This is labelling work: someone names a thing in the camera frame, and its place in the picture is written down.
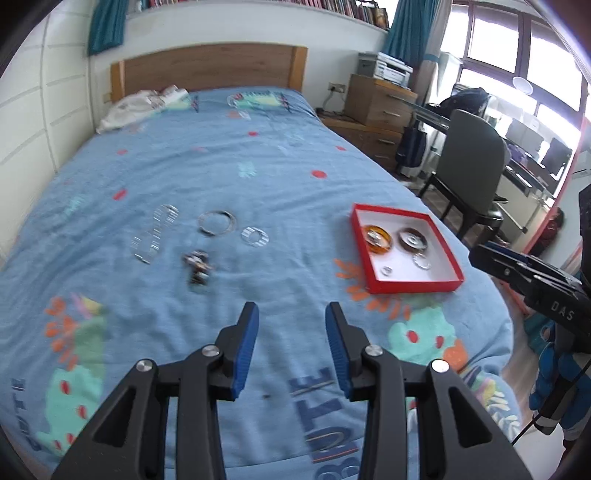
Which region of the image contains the white printer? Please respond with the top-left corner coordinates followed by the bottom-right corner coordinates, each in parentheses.
top-left (359, 51), bottom-right (414, 86)

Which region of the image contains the white garment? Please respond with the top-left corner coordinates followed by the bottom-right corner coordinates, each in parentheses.
top-left (95, 86), bottom-right (190, 134)

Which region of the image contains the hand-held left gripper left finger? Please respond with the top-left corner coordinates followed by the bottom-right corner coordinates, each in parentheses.
top-left (51, 302), bottom-right (260, 480)

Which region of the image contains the row of books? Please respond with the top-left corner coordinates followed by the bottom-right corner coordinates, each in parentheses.
top-left (139, 0), bottom-right (391, 29)

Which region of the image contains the brown bangle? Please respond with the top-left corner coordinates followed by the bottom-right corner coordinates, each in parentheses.
top-left (398, 227), bottom-right (430, 254)

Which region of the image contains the orange translucent bangle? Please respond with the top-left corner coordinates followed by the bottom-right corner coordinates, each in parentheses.
top-left (361, 224), bottom-right (394, 254)

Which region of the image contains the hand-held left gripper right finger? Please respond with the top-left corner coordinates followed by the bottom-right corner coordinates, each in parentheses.
top-left (324, 302), bottom-right (534, 480)

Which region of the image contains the wooden headboard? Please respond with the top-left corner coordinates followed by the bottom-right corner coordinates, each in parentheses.
top-left (110, 45), bottom-right (308, 103)

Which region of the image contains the wooden nightstand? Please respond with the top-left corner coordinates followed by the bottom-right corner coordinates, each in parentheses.
top-left (321, 115), bottom-right (404, 171)

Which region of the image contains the black cable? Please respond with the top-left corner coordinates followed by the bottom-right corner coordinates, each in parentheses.
top-left (512, 357), bottom-right (591, 446)

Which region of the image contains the wooden drawer chest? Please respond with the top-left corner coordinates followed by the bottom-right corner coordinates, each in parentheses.
top-left (346, 74), bottom-right (419, 132)

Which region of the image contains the teal curtain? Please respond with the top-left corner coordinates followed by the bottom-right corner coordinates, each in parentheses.
top-left (89, 0), bottom-right (127, 56)
top-left (382, 0), bottom-right (451, 70)

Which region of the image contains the dark blue hanging bag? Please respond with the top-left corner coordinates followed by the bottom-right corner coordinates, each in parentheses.
top-left (394, 124), bottom-right (426, 178)

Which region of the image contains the blue printed blanket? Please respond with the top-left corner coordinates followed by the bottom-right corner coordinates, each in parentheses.
top-left (0, 88), bottom-right (515, 480)

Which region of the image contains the glass desk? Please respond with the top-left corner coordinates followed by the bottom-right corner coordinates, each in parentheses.
top-left (411, 104), bottom-right (557, 204)

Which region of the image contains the dark backpack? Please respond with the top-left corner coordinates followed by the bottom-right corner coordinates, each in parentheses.
top-left (438, 88), bottom-right (490, 123)

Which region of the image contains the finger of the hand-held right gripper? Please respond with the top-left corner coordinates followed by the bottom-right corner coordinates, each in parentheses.
top-left (468, 249), bottom-right (536, 296)
top-left (480, 243), bottom-right (580, 289)

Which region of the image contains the black computer monitor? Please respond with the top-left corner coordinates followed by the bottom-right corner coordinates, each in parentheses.
top-left (545, 137), bottom-right (573, 181)

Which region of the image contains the red cardboard box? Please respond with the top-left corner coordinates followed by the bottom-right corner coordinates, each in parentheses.
top-left (349, 203), bottom-right (465, 295)

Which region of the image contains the thin silver bangle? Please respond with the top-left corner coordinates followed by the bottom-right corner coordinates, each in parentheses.
top-left (198, 210), bottom-right (238, 238)

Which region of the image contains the grey chair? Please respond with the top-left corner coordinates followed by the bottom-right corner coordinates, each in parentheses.
top-left (418, 109), bottom-right (509, 241)

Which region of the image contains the white wardrobe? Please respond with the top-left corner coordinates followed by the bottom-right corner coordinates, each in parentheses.
top-left (0, 0), bottom-right (95, 185)

